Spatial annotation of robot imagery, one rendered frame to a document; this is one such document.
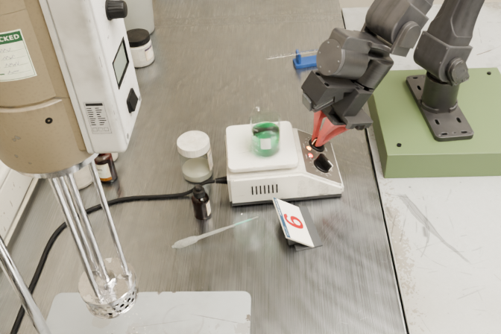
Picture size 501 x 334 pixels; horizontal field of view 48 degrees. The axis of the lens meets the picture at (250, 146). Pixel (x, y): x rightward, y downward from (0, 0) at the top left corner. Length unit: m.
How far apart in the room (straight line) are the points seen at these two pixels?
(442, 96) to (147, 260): 0.60
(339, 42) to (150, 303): 0.48
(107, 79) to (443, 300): 0.61
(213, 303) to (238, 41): 0.79
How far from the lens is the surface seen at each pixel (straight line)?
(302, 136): 1.03
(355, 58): 0.88
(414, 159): 1.03
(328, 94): 0.88
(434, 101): 1.09
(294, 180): 0.95
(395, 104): 1.13
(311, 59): 1.35
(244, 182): 0.94
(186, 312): 0.86
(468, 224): 1.00
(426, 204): 1.01
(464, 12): 1.01
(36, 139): 0.49
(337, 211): 0.98
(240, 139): 0.99
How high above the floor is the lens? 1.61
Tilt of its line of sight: 40 degrees down
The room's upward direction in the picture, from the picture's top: 4 degrees counter-clockwise
